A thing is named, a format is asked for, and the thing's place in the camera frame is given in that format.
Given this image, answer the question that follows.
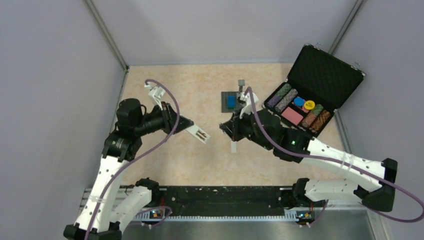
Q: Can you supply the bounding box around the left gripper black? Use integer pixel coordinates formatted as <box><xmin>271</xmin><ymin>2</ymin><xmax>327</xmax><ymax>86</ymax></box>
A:
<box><xmin>134</xmin><ymin>100</ymin><xmax>194</xmax><ymax>136</ymax></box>

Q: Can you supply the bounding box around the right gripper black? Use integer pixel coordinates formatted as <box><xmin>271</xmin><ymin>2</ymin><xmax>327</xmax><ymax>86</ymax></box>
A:
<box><xmin>221</xmin><ymin>107</ymin><xmax>274</xmax><ymax>151</ymax></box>

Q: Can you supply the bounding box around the white remote battery cover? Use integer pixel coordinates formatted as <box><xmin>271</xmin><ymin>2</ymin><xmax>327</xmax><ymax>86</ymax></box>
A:
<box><xmin>230</xmin><ymin>141</ymin><xmax>237</xmax><ymax>153</ymax></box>

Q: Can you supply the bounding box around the white remote control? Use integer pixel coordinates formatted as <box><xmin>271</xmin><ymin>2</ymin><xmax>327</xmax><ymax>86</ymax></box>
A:
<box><xmin>185</xmin><ymin>124</ymin><xmax>211</xmax><ymax>144</ymax></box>

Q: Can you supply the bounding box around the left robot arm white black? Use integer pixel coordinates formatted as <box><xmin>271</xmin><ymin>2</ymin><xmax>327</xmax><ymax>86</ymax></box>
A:
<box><xmin>63</xmin><ymin>98</ymin><xmax>195</xmax><ymax>240</ymax></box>

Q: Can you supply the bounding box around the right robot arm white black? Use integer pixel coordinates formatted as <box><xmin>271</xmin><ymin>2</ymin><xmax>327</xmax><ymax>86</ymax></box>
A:
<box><xmin>219</xmin><ymin>110</ymin><xmax>398</xmax><ymax>213</ymax></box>

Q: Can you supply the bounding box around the blue lego brick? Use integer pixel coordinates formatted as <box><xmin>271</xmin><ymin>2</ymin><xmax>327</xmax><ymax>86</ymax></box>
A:
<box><xmin>226</xmin><ymin>95</ymin><xmax>237</xmax><ymax>109</ymax></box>

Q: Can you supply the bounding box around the grey lego baseplate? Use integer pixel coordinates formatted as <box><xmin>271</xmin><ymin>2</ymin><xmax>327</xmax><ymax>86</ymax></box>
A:
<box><xmin>221</xmin><ymin>91</ymin><xmax>246</xmax><ymax>113</ymax></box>

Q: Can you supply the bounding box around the grey lego tower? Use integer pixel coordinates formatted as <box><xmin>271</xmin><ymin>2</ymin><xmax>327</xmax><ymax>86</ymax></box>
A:
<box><xmin>236</xmin><ymin>79</ymin><xmax>246</xmax><ymax>99</ymax></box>

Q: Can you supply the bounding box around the pink card deck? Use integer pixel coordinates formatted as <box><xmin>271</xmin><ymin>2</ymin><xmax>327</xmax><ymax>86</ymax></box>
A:
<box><xmin>281</xmin><ymin>107</ymin><xmax>304</xmax><ymax>126</ymax></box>

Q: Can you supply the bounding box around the blue round chip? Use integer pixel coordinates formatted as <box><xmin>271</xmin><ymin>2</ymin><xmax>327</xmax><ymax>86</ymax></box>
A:
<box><xmin>293</xmin><ymin>96</ymin><xmax>305</xmax><ymax>108</ymax></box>

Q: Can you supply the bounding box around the yellow dealer button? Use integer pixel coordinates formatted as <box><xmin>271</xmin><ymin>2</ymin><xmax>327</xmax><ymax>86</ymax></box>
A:
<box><xmin>302</xmin><ymin>100</ymin><xmax>316</xmax><ymax>111</ymax></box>

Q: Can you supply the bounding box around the black poker chip case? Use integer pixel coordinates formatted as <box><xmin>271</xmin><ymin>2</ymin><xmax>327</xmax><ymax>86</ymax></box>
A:
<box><xmin>263</xmin><ymin>43</ymin><xmax>366</xmax><ymax>137</ymax></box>

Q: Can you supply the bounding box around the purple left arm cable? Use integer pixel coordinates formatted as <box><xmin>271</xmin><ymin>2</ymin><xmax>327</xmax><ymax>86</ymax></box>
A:
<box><xmin>82</xmin><ymin>78</ymin><xmax>181</xmax><ymax>240</ymax></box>

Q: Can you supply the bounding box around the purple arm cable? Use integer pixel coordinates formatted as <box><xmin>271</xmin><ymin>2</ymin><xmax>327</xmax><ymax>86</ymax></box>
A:
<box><xmin>82</xmin><ymin>78</ymin><xmax>181</xmax><ymax>240</ymax></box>
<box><xmin>243</xmin><ymin>86</ymin><xmax>424</xmax><ymax>223</ymax></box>

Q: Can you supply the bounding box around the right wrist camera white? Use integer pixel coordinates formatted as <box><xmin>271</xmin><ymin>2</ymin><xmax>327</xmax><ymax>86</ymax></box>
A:
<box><xmin>238</xmin><ymin>93</ymin><xmax>258</xmax><ymax>119</ymax></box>

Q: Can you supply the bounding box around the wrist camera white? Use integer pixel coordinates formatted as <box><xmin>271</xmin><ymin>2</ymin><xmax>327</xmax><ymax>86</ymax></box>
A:
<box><xmin>144</xmin><ymin>83</ymin><xmax>166</xmax><ymax>111</ymax></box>
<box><xmin>238</xmin><ymin>93</ymin><xmax>258</xmax><ymax>119</ymax></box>

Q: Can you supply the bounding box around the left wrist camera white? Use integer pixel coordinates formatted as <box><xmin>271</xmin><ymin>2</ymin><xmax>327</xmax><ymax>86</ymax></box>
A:
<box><xmin>144</xmin><ymin>83</ymin><xmax>166</xmax><ymax>111</ymax></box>

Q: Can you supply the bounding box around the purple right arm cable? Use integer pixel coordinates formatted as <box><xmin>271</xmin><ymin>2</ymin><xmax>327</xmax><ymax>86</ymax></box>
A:
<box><xmin>243</xmin><ymin>86</ymin><xmax>424</xmax><ymax>223</ymax></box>

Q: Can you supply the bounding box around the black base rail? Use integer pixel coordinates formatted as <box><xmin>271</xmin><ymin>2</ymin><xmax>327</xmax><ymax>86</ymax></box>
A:
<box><xmin>147</xmin><ymin>186</ymin><xmax>324</xmax><ymax>217</ymax></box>

